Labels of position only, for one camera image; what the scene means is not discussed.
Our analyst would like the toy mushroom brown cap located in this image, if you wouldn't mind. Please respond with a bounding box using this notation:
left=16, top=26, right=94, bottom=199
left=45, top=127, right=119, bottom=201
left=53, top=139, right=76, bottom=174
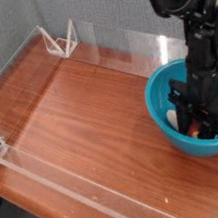
left=165, top=103, right=205, bottom=144

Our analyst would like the blue plastic bowl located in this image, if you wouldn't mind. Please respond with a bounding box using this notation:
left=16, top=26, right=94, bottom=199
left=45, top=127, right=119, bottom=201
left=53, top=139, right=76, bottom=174
left=144, top=59, right=218, bottom=157

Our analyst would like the clear acrylic front barrier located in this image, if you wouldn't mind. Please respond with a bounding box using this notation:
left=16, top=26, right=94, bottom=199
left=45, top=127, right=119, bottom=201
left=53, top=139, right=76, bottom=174
left=0, top=144, right=177, bottom=218

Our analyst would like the clear acrylic barrier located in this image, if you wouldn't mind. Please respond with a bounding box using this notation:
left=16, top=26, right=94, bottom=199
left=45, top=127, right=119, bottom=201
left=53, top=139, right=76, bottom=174
left=66, top=20, right=187, bottom=78
left=0, top=144, right=177, bottom=218

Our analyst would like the clear acrylic back barrier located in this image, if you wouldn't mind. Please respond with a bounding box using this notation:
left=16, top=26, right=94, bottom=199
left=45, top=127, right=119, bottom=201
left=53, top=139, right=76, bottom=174
left=66, top=20, right=187, bottom=78

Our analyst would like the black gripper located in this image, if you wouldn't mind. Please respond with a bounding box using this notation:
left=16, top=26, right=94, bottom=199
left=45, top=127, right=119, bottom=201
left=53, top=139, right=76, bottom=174
left=168, top=73, right=218, bottom=140

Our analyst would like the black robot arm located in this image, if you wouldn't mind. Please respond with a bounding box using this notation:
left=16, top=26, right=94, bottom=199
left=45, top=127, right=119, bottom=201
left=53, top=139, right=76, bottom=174
left=150, top=0, right=218, bottom=140

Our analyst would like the clear acrylic corner bracket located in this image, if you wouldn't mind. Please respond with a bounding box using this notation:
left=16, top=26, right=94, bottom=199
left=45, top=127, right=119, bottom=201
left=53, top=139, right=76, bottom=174
left=38, top=18, right=78, bottom=58

